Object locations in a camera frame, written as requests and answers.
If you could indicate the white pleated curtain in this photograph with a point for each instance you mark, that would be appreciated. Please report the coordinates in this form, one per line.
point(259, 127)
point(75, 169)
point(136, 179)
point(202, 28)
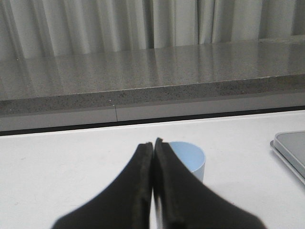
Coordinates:
point(39, 28)

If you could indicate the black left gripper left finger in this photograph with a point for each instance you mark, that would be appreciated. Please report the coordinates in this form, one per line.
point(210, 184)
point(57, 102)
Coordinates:
point(124, 204)

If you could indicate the silver digital kitchen scale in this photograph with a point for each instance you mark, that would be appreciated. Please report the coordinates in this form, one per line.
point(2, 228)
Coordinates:
point(290, 148)

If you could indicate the light blue plastic cup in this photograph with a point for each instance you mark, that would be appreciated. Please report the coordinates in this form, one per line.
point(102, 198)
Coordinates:
point(192, 156)

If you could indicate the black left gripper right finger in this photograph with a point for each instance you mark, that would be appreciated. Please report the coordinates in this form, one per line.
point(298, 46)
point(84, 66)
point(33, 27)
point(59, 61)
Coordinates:
point(184, 202)

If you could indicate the grey stone counter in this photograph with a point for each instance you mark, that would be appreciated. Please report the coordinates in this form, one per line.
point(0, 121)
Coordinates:
point(163, 83)

